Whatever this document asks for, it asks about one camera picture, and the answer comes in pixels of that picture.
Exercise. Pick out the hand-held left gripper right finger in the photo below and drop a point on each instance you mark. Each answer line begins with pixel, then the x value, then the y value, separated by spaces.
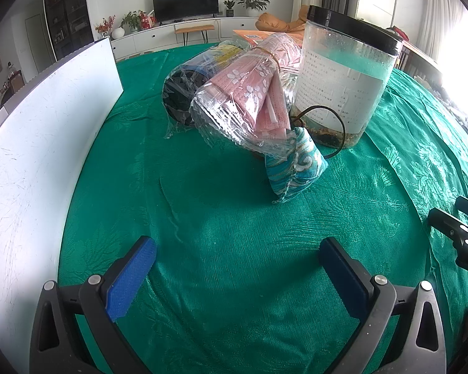
pixel 345 280

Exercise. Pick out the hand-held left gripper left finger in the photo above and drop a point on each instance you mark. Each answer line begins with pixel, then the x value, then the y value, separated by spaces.
pixel 130 276

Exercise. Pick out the teal patterned fabric pouch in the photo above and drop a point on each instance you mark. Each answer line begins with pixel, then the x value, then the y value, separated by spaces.
pixel 296 171

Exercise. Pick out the green patterned tablecloth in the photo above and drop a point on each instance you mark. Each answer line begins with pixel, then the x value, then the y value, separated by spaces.
pixel 238 222

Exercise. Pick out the white board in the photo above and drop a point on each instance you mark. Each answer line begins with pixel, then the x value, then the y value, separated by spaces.
pixel 43 144

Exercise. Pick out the wooden chair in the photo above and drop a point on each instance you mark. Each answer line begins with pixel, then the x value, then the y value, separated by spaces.
pixel 417 56

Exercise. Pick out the clear plastic jar black lid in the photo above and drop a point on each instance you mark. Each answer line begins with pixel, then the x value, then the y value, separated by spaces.
pixel 335 81

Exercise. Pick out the dark face mask pack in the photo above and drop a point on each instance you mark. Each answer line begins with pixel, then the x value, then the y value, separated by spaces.
pixel 179 93

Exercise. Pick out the pink face mask pack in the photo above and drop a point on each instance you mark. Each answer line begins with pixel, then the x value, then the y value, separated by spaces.
pixel 249 89

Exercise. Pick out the white television cabinet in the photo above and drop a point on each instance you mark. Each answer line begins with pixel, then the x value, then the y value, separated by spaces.
pixel 156 35

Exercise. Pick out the white vase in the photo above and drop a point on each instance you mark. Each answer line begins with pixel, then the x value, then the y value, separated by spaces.
pixel 118 33

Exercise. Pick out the red flower arrangement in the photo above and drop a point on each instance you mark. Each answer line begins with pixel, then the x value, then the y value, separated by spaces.
pixel 105 25

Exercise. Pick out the wooden bench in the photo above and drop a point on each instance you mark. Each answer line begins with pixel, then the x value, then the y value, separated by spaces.
pixel 195 28

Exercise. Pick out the leafy plant with red flowers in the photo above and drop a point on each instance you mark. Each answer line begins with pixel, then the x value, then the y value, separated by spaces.
pixel 132 19

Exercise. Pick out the orange box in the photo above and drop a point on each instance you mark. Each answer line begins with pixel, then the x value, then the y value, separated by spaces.
pixel 249 36

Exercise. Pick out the orange lounge chair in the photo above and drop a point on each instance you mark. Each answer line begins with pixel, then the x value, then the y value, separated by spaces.
pixel 277 21

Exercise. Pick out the dark display cabinet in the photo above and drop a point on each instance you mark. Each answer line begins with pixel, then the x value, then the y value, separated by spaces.
pixel 68 7

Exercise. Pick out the black television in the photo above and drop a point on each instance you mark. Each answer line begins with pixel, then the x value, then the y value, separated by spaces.
pixel 185 2

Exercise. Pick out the small green potted plant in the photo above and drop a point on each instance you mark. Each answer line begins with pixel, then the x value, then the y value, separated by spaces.
pixel 229 6

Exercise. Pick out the large green potted plant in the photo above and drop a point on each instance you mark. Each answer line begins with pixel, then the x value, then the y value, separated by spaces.
pixel 253 2

